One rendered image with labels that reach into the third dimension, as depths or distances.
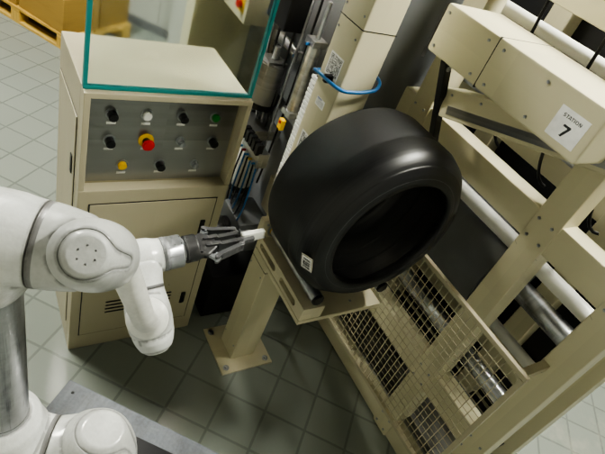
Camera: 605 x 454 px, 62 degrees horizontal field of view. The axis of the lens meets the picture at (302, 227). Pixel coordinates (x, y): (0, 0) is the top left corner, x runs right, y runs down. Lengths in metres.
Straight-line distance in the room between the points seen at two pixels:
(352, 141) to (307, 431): 1.48
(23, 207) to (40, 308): 1.88
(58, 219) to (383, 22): 1.12
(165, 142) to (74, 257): 1.17
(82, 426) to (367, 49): 1.23
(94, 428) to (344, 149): 0.90
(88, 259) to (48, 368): 1.76
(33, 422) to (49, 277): 0.51
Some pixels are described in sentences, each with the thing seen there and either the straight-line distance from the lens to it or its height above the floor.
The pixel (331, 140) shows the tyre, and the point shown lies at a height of 1.41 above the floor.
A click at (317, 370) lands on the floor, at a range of 2.68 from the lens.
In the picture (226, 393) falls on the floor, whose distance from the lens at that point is 2.47.
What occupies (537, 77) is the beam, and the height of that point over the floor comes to 1.76.
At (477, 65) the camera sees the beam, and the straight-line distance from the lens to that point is 1.60.
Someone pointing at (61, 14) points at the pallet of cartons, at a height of 0.28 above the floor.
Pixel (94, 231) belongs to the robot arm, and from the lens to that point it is 0.73.
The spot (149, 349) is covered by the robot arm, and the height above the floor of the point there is 0.98.
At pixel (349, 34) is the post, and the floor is 1.62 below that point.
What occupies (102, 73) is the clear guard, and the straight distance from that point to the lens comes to 1.65.
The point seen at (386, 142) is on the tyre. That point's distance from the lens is 1.43.
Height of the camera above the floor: 2.07
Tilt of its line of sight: 37 degrees down
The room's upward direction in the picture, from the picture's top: 23 degrees clockwise
